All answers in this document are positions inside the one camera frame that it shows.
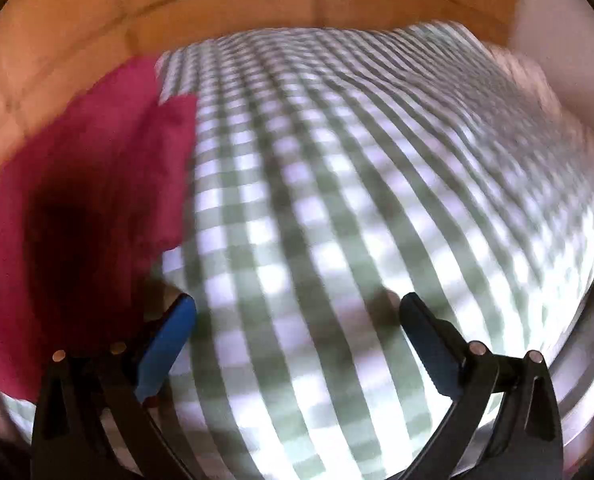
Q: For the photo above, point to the green checked bed sheet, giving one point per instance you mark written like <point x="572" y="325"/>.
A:
<point x="352" y="185"/>

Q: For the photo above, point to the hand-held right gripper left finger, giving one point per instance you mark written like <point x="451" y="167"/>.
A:
<point x="169" y="345"/>

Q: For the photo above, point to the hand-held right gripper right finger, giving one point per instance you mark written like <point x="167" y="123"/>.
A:
<point x="429" y="342"/>

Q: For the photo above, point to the red cloth garment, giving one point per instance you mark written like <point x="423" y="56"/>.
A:
<point x="92" y="200"/>

